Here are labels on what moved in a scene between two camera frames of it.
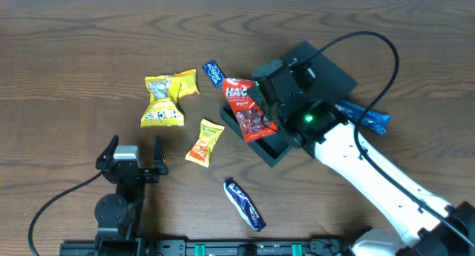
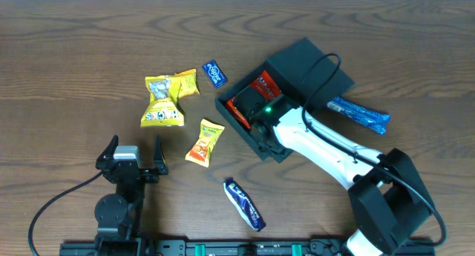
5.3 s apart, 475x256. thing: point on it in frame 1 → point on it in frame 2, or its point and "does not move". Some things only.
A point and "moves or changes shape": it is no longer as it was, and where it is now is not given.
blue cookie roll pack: [373, 119] does not move
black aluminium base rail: [208, 247] does not move
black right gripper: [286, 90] → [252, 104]
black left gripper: [147, 175] does not move
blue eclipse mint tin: [214, 73] does not move
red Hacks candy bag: [252, 125] moves or changes shape
